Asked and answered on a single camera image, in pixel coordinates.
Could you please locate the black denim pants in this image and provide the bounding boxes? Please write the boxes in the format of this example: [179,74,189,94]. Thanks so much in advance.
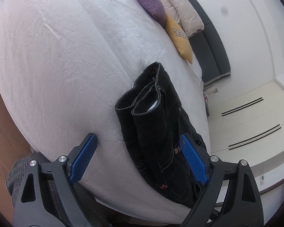
[115,62,206,208]

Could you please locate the white wardrobe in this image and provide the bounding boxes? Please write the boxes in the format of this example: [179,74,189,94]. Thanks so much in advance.
[208,82,284,191]

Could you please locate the bed with white sheet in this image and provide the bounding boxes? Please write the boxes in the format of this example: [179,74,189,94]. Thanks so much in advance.
[0,0,209,224]

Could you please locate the dark grey padded headboard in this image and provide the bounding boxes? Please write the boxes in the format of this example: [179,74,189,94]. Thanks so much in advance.
[188,0,231,88]

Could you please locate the yellow cushion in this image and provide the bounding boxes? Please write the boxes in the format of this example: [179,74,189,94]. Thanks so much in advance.
[165,14,193,64]

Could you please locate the folded beige duvet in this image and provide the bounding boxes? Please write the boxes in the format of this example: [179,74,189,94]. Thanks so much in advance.
[160,0,205,38]

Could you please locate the purple cushion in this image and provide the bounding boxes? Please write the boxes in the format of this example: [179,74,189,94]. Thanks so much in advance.
[137,0,166,28]

